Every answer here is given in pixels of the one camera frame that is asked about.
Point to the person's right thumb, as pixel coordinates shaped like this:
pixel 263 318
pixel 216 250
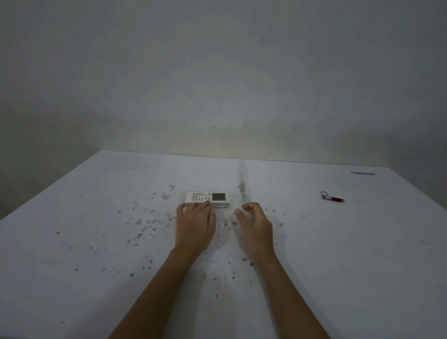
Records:
pixel 239 215

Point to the person's left hand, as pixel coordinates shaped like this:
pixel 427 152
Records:
pixel 195 227

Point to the person's right forearm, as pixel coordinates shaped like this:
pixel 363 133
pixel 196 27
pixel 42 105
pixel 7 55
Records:
pixel 288 300

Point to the person's left forearm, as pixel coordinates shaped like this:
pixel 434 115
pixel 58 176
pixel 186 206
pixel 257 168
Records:
pixel 157 297

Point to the person's right hand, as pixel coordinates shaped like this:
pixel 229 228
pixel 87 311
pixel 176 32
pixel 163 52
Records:
pixel 255 232

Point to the white remote control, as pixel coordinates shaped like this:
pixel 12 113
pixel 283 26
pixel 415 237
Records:
pixel 218 197

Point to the grey pen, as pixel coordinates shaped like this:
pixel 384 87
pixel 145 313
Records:
pixel 363 173

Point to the person's left thumb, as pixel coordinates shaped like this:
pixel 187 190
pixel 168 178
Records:
pixel 212 211

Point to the person's left little finger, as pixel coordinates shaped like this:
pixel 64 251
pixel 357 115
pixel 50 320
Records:
pixel 180 210

